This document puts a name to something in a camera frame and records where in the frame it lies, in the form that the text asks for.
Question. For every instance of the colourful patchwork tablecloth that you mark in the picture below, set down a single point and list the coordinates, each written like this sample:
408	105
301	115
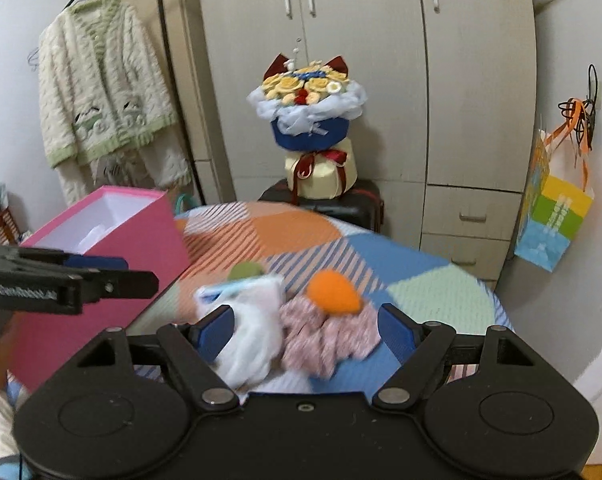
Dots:
406	270

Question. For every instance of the black suitcase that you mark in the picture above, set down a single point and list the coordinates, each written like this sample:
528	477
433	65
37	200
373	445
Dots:
361	210

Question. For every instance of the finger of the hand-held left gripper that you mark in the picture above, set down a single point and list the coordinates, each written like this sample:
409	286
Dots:
126	284
96	262

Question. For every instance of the small tissue packet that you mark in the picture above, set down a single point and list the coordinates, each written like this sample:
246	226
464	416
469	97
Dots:
231	292

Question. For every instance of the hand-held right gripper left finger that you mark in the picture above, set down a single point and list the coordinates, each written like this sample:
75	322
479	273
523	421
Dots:
216	332

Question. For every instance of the cream fleece pajama jacket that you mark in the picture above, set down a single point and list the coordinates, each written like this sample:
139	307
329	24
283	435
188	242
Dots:
101	85

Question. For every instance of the white soft cloth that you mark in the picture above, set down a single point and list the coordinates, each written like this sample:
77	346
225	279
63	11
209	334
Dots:
253	345

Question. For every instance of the pink cardboard box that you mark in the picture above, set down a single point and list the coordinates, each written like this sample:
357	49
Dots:
146	240

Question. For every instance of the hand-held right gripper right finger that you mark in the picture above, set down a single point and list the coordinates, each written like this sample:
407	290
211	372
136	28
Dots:
396	332

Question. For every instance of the yellow flower bouquet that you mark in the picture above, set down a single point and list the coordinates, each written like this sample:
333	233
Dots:
311	132

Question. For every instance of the colourful paper gift bag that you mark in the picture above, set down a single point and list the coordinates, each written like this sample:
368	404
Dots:
556	210

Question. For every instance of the green plush toy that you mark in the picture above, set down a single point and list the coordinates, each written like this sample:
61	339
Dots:
246	270

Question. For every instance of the pink floral scrunchie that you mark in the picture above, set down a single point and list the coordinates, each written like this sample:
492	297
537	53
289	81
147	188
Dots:
326	345

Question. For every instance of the beige wardrobe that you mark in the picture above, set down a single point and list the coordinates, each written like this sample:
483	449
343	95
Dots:
371	60

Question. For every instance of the cream round box red ribbon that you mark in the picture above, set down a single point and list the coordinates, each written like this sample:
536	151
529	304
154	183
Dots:
321	180

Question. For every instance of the orange plush carrot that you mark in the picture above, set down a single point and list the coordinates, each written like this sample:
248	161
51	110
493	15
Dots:
333	292

